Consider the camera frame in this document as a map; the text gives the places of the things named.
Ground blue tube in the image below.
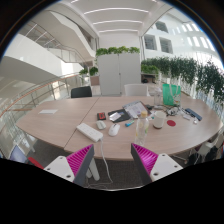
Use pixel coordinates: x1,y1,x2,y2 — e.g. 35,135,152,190
124,119,136,128

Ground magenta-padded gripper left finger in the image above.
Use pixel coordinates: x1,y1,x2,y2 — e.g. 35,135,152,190
43,143,96,187

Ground clear bottle with beige cap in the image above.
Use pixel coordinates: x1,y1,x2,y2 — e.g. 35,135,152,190
134,110,150,147

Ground green tote bag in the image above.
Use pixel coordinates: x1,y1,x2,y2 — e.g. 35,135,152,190
162,83,182,107

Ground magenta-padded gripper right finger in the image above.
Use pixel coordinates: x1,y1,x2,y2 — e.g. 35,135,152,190
130,143,184,186

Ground clear lidded water jar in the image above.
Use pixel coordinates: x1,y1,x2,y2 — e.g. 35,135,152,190
153,87,164,109

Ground white power strip cable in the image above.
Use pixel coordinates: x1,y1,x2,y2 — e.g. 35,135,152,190
87,138,114,189

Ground white card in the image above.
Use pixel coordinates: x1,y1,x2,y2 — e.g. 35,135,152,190
109,112,123,122

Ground red chair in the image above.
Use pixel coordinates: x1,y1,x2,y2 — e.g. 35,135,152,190
27,156,44,169

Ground black tangled cables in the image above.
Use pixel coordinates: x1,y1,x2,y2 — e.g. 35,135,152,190
164,105,188,118

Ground black office chair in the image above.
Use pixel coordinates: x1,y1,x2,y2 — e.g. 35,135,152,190
70,85,93,99

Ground open laptop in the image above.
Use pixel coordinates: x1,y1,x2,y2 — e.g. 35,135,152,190
8,144,29,164

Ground green hedge plants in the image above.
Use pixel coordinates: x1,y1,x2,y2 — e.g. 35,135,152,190
140,56,224,103

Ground potted plants in planter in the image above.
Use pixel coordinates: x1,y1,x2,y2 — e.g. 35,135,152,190
78,66,100,87

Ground white cabinet with plants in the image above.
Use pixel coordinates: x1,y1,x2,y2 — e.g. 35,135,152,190
95,46,142,97

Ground black notebook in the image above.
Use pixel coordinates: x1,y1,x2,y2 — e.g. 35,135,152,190
107,108,132,124

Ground white computer mouse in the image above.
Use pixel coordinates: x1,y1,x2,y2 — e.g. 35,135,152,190
107,123,121,137

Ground small white device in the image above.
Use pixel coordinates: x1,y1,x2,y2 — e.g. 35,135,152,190
95,120,107,130

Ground white office chair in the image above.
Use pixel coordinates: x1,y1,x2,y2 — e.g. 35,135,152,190
123,83,149,98

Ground white paper sheet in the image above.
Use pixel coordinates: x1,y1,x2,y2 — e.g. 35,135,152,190
38,108,59,115

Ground dark blue keyboard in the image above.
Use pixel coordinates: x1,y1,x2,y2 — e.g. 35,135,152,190
184,107,203,122

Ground printed booklet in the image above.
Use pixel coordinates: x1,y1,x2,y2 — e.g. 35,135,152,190
122,100,151,119

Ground white paper cup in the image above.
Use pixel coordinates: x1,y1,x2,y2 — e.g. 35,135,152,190
152,110,167,130

